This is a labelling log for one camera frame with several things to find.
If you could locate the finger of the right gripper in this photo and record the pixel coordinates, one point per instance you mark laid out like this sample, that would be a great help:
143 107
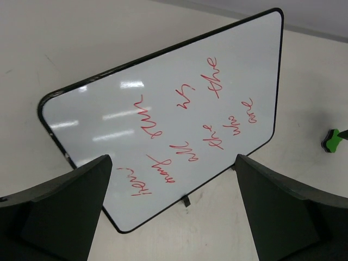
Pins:
342 135

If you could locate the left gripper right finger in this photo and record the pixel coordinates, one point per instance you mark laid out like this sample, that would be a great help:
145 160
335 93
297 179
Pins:
290 220

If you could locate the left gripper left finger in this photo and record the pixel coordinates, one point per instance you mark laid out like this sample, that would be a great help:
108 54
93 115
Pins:
57 219

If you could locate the green whiteboard eraser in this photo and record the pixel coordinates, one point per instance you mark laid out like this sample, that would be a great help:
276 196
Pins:
331 141

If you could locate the black framed whiteboard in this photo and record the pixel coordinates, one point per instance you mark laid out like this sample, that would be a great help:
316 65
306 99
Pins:
175 119

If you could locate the black whiteboard stand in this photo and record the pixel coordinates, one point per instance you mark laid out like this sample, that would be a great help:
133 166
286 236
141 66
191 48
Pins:
185 198

